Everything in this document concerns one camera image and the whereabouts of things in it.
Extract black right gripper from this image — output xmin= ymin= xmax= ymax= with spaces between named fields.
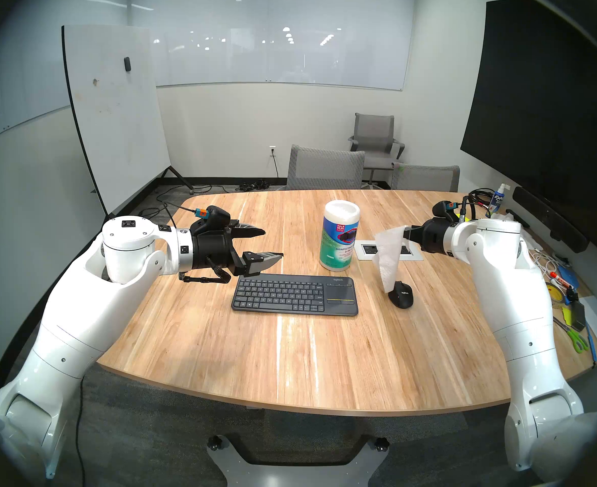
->
xmin=403 ymin=217 xmax=455 ymax=255

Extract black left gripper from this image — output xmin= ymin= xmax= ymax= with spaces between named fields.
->
xmin=189 ymin=222 xmax=284 ymax=279

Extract white disinfecting wipe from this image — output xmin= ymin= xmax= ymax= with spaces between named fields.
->
xmin=374 ymin=226 xmax=409 ymax=293

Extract black Logitech mouse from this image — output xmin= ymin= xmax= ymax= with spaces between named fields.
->
xmin=388 ymin=281 xmax=414 ymax=309

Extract black Logitech keyboard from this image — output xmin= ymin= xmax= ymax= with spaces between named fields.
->
xmin=231 ymin=274 xmax=359 ymax=317

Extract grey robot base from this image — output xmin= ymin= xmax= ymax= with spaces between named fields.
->
xmin=207 ymin=434 xmax=389 ymax=487

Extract disinfecting wipes canister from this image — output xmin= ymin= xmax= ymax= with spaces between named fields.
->
xmin=319 ymin=200 xmax=361 ymax=272

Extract white table power outlet panel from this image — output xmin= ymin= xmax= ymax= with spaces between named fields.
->
xmin=354 ymin=240 xmax=424 ymax=261

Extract grey mesh office chair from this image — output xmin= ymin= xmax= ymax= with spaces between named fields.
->
xmin=286 ymin=145 xmax=366 ymax=191
xmin=391 ymin=162 xmax=460 ymax=192

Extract blue whiteboard cleaner spray bottle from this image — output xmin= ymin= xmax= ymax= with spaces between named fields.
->
xmin=486 ymin=183 xmax=510 ymax=219

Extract grey office chair with armrests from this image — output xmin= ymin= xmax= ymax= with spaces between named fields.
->
xmin=348 ymin=113 xmax=406 ymax=189

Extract black video conference bar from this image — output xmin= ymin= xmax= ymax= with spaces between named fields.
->
xmin=512 ymin=186 xmax=590 ymax=254

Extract blue flat packet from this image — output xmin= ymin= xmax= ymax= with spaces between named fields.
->
xmin=557 ymin=264 xmax=581 ymax=289

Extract large black TV screen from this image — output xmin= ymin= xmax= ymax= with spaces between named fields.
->
xmin=460 ymin=0 xmax=597 ymax=238

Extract black and yellow box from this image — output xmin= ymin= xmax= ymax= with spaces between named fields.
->
xmin=562 ymin=299 xmax=587 ymax=332

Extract mobile whiteboard on stand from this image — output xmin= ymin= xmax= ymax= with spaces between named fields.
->
xmin=61 ymin=24 xmax=195 ymax=223

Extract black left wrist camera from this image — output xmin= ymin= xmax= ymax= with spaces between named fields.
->
xmin=192 ymin=205 xmax=231 ymax=233

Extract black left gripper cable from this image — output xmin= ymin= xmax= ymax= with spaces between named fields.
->
xmin=178 ymin=255 xmax=230 ymax=285

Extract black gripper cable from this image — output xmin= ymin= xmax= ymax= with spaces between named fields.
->
xmin=456 ymin=189 xmax=488 ymax=222
xmin=178 ymin=255 xmax=230 ymax=285

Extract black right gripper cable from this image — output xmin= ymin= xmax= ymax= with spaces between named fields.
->
xmin=456 ymin=189 xmax=488 ymax=222

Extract white charger cable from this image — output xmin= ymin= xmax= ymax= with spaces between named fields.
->
xmin=529 ymin=248 xmax=561 ymax=285

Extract green handled scissors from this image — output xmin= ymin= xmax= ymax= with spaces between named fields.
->
xmin=552 ymin=316 xmax=589 ymax=354

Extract glass wall whiteboard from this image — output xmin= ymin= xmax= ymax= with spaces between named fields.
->
xmin=128 ymin=0 xmax=411 ymax=91

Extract black hanging power cable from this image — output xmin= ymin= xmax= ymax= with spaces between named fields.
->
xmin=74 ymin=374 xmax=88 ymax=487

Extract wall board with writing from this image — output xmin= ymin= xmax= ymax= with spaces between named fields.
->
xmin=0 ymin=60 xmax=73 ymax=152

